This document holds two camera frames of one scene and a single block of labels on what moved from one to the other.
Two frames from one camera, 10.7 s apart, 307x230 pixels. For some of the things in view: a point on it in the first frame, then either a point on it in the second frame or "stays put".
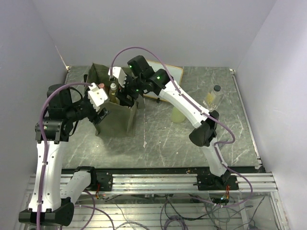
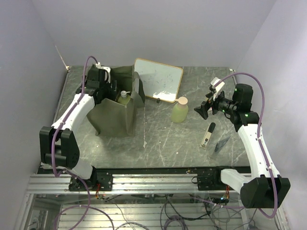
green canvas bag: x=123 y=118 stays put
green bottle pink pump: x=176 y=116 stays put
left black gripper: x=96 y=118 -> x=111 y=94
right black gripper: x=123 y=92 -> x=205 y=105
